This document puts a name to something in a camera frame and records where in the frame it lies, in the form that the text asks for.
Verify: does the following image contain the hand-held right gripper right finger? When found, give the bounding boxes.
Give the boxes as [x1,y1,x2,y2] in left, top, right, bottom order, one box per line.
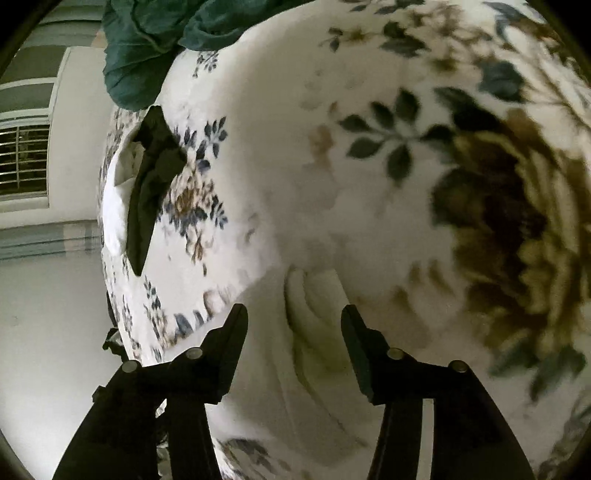
[341,305,536,480]

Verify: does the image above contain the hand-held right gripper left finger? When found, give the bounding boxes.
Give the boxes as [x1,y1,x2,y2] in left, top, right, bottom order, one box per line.
[52,303,249,480]

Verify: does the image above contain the floral printed white blanket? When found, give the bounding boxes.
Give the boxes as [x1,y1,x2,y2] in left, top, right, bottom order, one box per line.
[96,0,591,480]

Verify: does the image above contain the black garment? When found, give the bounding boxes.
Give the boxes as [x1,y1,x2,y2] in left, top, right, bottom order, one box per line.
[126,105,188,277]

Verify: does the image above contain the white pillow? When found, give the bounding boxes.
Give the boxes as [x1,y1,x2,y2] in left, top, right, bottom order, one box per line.
[100,138,147,257]

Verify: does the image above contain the window with blinds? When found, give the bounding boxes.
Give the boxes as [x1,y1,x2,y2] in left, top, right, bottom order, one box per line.
[0,46,72,213]

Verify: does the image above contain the dark green cloth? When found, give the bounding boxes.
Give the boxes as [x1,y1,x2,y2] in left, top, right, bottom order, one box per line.
[100,0,305,112]

